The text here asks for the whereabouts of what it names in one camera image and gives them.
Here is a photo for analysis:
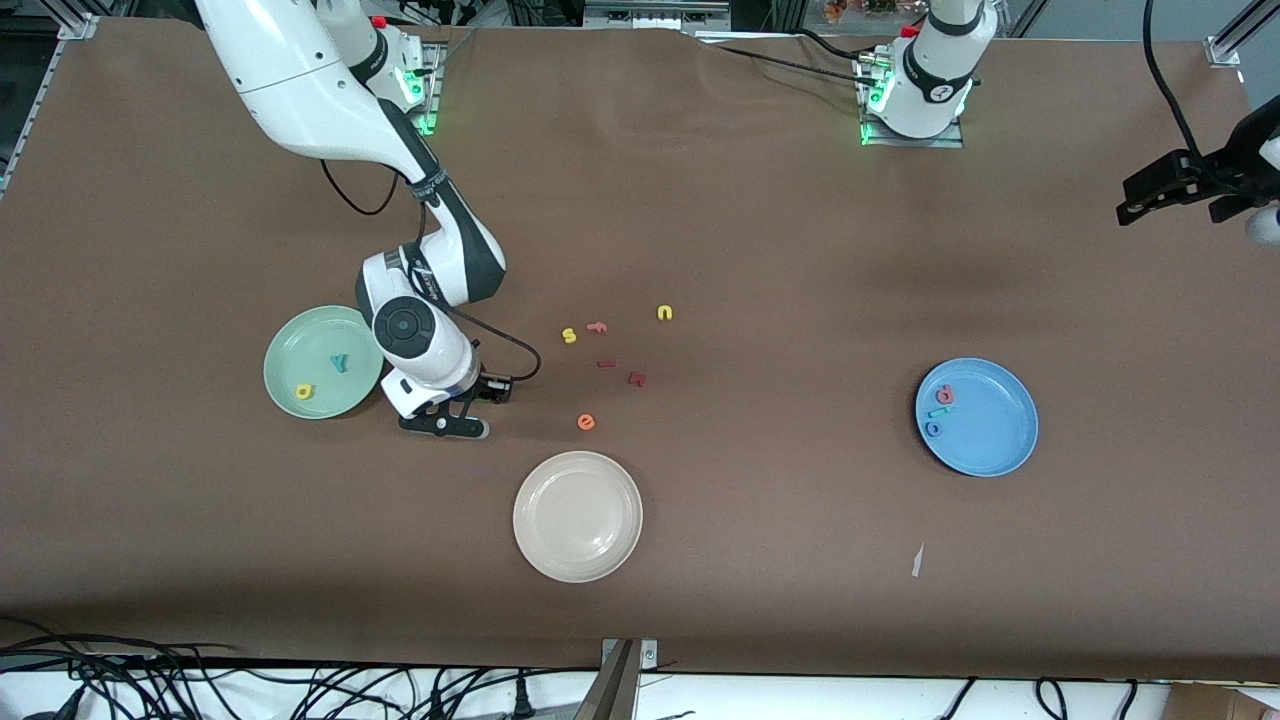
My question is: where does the brown table cover sheet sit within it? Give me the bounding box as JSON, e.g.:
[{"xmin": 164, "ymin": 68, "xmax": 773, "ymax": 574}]
[{"xmin": 0, "ymin": 18, "xmax": 1280, "ymax": 683}]

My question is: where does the cardboard box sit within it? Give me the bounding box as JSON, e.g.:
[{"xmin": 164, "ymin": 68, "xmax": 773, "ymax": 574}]
[{"xmin": 1165, "ymin": 682, "xmax": 1280, "ymax": 720}]

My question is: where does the grey background device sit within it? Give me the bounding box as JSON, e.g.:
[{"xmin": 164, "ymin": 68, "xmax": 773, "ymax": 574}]
[{"xmin": 583, "ymin": 0, "xmax": 733, "ymax": 31}]

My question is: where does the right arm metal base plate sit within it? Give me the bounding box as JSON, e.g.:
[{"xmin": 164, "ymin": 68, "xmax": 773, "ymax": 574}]
[{"xmin": 332, "ymin": 42, "xmax": 443, "ymax": 137}]

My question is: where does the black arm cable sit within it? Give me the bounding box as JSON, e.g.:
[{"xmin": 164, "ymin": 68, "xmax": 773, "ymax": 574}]
[
  {"xmin": 318, "ymin": 155, "xmax": 543, "ymax": 383},
  {"xmin": 1144, "ymin": 0, "xmax": 1201, "ymax": 159}
]

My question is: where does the blue plate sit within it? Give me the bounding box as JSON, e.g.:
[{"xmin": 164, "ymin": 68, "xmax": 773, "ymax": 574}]
[{"xmin": 915, "ymin": 357, "xmax": 1040, "ymax": 478}]

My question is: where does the grey metal beam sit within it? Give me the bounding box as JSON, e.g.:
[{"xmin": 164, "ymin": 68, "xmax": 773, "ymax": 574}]
[{"xmin": 572, "ymin": 640, "xmax": 641, "ymax": 720}]

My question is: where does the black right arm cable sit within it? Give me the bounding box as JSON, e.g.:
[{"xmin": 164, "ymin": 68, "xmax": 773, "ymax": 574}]
[{"xmin": 318, "ymin": 155, "xmax": 543, "ymax": 383}]

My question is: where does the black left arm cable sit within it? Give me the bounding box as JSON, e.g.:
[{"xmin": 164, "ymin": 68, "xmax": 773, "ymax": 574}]
[{"xmin": 1144, "ymin": 0, "xmax": 1201, "ymax": 159}]

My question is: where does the orange background decoration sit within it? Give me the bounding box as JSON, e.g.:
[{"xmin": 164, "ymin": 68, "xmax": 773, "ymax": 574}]
[{"xmin": 822, "ymin": 0, "xmax": 903, "ymax": 23}]

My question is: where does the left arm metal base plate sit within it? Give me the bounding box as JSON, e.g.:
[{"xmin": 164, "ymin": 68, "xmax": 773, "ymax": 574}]
[{"xmin": 858, "ymin": 52, "xmax": 967, "ymax": 150}]

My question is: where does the aluminium frame profile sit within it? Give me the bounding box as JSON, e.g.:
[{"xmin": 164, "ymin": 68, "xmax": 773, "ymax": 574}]
[
  {"xmin": 0, "ymin": 10, "xmax": 103, "ymax": 196},
  {"xmin": 1205, "ymin": 0, "xmax": 1280, "ymax": 68}
]

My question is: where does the metal table clamp bracket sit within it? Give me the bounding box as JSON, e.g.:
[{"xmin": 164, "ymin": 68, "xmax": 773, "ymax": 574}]
[{"xmin": 600, "ymin": 638, "xmax": 659, "ymax": 673}]

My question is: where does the tangle of black cables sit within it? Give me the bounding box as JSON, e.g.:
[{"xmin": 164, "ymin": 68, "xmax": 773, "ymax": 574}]
[{"xmin": 0, "ymin": 615, "xmax": 601, "ymax": 720}]

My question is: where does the beige plate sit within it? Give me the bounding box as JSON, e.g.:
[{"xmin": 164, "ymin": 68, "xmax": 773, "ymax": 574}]
[{"xmin": 512, "ymin": 451, "xmax": 644, "ymax": 584}]

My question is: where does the light green plate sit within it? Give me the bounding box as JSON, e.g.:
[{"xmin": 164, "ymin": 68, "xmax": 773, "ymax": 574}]
[{"xmin": 263, "ymin": 305, "xmax": 386, "ymax": 420}]

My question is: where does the black cable on table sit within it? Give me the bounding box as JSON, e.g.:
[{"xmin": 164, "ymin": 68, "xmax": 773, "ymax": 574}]
[
  {"xmin": 795, "ymin": 28, "xmax": 876, "ymax": 63},
  {"xmin": 712, "ymin": 44, "xmax": 881, "ymax": 87}
]

